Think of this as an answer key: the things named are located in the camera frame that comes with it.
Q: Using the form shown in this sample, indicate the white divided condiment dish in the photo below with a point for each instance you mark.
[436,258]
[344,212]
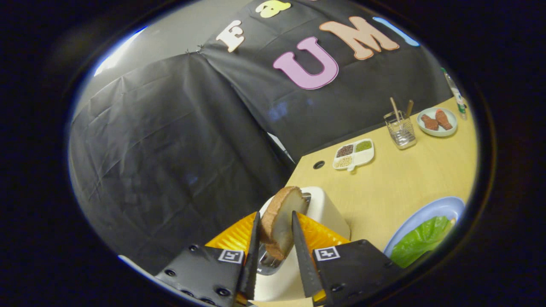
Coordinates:
[364,157]

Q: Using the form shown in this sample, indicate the cream white toaster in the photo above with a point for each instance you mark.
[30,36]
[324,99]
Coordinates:
[328,213]

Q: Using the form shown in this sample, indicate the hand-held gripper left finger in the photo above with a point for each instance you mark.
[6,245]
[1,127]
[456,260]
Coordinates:
[251,264]

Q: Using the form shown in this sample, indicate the green lettuce leaf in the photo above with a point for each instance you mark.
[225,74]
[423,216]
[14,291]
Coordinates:
[420,241]

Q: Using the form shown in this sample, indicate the clear plastic water bottle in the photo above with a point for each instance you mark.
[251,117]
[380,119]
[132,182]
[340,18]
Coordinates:
[457,96]

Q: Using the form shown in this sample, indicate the wooden stick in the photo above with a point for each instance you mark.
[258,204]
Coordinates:
[409,108]
[394,109]

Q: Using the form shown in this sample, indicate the toasted bread slice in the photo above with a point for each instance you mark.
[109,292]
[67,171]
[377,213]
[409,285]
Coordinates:
[281,221]

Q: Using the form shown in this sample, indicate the light blue round plate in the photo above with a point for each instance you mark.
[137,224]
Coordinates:
[422,211]

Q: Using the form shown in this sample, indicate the pale green round plate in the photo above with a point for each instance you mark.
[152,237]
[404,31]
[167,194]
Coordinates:
[439,133]

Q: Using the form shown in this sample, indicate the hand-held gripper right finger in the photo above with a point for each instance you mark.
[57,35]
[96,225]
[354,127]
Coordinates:
[305,264]

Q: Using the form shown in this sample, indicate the brown meat patty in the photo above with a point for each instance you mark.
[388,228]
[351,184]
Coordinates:
[430,122]
[444,120]

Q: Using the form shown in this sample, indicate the black backdrop cloth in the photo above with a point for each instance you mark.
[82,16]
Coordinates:
[170,149]

